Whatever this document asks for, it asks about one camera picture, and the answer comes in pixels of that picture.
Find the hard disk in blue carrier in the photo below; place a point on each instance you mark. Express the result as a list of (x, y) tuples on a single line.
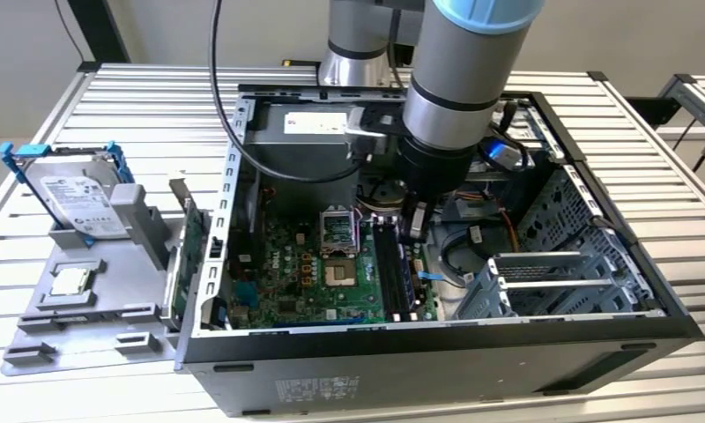
[(74, 198)]

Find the green graphics card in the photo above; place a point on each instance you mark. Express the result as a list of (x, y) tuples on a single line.
[(195, 247)]

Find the grey power supply unit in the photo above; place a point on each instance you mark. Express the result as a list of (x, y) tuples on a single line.
[(306, 198)]

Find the black upright post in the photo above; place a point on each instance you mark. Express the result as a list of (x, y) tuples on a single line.
[(106, 31)]

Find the round black speaker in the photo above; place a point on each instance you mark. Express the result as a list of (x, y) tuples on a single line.
[(385, 194)]

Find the silver CPU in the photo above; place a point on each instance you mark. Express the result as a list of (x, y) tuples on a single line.
[(74, 282)]

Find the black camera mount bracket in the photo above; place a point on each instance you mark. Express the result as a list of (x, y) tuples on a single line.
[(389, 123)]

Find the CPU socket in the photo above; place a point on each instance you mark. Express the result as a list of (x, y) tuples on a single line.
[(341, 274)]

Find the black case fan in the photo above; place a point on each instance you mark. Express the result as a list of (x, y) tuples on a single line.
[(249, 229)]

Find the metal disk bay cage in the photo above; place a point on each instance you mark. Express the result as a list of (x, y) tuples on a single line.
[(541, 264)]

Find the grey parts rack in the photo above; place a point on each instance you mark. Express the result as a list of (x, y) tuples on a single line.
[(123, 286)]

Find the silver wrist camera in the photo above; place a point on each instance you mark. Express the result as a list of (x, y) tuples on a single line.
[(506, 156), (362, 141)]

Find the black RAM slot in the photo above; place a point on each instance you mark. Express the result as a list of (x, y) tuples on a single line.
[(394, 269), (386, 269), (401, 269)]

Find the green motherboard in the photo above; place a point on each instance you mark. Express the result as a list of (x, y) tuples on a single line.
[(282, 304)]

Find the metal optical drive cage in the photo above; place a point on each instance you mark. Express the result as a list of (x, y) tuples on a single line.
[(542, 132)]

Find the black and grey PC case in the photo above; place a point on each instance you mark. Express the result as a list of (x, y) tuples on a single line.
[(389, 379)]

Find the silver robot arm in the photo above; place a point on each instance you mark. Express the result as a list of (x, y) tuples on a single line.
[(465, 66)]

